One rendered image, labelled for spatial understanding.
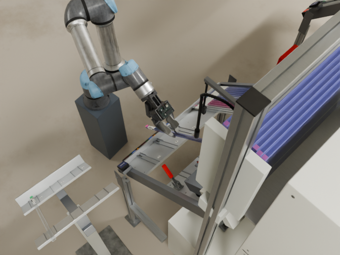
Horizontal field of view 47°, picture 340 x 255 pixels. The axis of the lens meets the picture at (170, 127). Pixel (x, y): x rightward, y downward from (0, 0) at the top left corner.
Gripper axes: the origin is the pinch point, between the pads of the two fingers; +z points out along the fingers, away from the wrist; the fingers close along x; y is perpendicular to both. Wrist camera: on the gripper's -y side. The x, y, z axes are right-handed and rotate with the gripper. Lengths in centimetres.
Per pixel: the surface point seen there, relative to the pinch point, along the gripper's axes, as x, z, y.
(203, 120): 19.8, 6.4, -11.5
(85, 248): -56, 37, -89
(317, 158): -13, 3, 92
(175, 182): -17.0, 11.1, 16.4
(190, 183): -17.0, 10.9, 29.5
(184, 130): 11.0, 5.3, -15.6
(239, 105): -25, -17, 99
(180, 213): -14.2, 34.9, -18.2
